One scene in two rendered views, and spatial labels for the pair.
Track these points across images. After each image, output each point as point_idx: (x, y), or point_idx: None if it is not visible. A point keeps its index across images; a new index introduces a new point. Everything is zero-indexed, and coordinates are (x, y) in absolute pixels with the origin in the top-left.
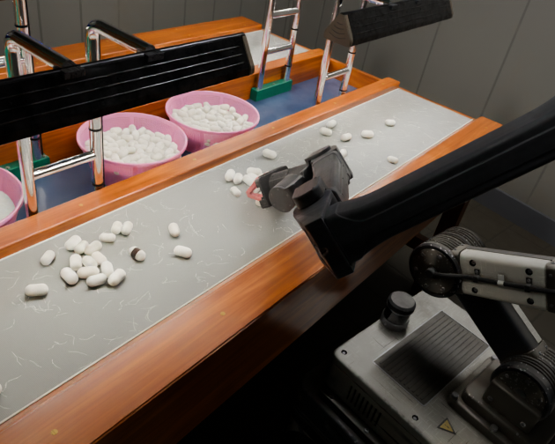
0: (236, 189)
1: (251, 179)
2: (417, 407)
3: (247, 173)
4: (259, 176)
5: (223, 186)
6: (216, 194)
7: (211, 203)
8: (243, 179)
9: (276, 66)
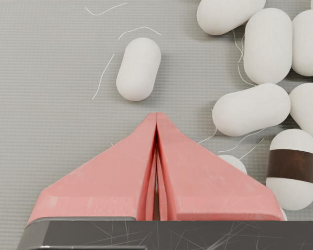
0: (130, 70)
1: (267, 54)
2: None
3: (312, 1)
4: (25, 237)
5: (149, 5)
6: (78, 27)
7: (11, 59)
8: (247, 25)
9: None
